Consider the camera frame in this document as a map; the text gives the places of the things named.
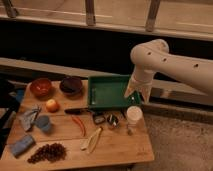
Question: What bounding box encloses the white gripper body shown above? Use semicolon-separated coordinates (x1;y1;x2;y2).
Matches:
128;66;154;93

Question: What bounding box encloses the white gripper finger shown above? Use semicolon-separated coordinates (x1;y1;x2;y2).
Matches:
124;86;136;98
141;90;150;103

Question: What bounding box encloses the dark grape bunch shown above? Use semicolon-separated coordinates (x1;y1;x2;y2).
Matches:
27;143;66;164

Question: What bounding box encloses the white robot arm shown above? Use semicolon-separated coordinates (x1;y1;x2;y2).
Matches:
124;39;213;103

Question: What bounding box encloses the white plastic cup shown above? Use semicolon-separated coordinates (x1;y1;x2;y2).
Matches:
126;106;143;125

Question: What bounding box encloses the metal cup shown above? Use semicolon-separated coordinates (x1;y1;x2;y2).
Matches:
35;115;51;132

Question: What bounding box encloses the green plastic tray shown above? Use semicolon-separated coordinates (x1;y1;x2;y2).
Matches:
87;75;141;110

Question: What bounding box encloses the shiny wrapped object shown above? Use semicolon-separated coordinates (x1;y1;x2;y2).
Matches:
107;114;119;129

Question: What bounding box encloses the dark brown bowl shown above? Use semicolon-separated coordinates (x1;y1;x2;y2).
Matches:
59;76;83;95

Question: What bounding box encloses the red chili pepper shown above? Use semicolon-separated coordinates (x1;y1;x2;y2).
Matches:
72;116;86;137

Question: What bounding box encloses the yellow banana peel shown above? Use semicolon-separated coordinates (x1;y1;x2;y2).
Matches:
80;127;103;154

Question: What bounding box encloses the orange apple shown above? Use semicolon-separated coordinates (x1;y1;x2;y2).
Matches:
45;99;60;113

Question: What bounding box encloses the red bowl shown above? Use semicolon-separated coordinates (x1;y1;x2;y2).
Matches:
30;78;52;97

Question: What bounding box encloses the grey cloth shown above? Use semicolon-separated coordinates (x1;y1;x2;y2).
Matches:
18;106;41;131

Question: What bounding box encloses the blue sponge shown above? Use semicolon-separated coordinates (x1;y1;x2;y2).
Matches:
9;135;35;157

